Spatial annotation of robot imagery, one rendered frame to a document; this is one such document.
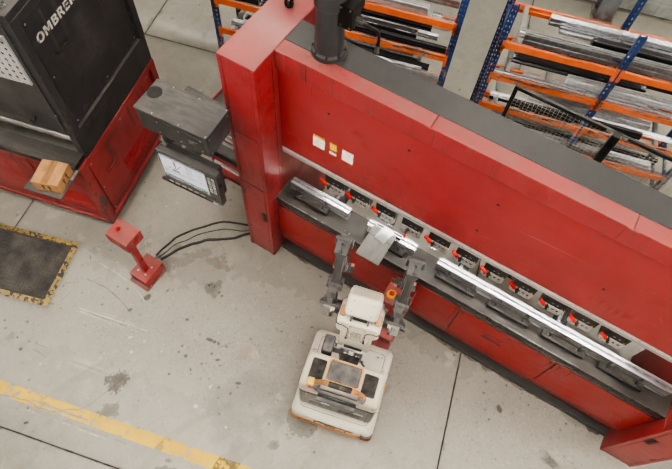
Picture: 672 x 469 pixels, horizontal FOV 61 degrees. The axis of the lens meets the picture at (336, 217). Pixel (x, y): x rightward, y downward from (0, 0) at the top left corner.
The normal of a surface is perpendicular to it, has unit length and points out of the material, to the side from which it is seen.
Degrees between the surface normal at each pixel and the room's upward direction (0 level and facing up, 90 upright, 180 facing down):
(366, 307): 48
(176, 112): 0
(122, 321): 0
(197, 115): 0
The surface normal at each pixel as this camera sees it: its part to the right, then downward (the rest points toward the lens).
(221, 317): 0.04, -0.48
